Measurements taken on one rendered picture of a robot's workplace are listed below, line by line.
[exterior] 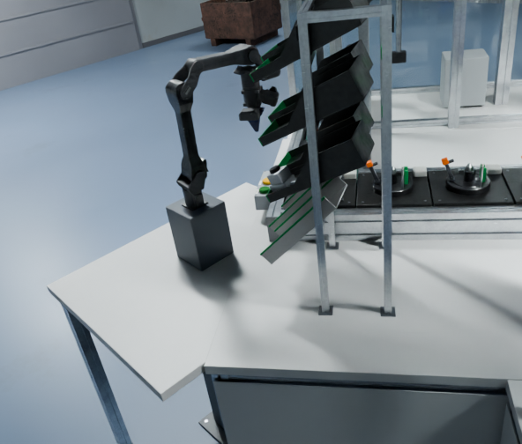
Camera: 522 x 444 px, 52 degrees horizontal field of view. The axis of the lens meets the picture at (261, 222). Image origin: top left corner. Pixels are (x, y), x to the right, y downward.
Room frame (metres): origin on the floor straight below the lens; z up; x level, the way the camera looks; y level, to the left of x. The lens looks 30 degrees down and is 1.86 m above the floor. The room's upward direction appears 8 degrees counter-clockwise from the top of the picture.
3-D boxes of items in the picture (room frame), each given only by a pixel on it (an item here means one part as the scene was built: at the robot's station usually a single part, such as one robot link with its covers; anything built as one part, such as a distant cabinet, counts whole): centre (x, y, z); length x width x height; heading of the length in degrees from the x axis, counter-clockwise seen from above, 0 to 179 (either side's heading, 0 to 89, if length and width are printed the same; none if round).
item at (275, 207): (1.99, -0.15, 0.91); 0.89 x 0.06 x 0.11; 166
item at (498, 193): (1.57, -0.71, 1.01); 0.24 x 0.24 x 0.13; 76
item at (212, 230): (1.54, 0.20, 0.96); 0.14 x 0.14 x 0.20; 39
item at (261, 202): (1.82, -0.05, 0.93); 0.21 x 0.07 x 0.06; 166
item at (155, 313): (1.50, 0.17, 0.84); 0.90 x 0.70 x 0.03; 129
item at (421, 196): (1.63, -0.47, 1.01); 0.24 x 0.24 x 0.13; 76
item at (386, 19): (1.30, -0.27, 1.26); 0.36 x 0.21 x 0.80; 166
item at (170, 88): (1.55, 0.18, 1.30); 0.07 x 0.06 x 0.32; 32
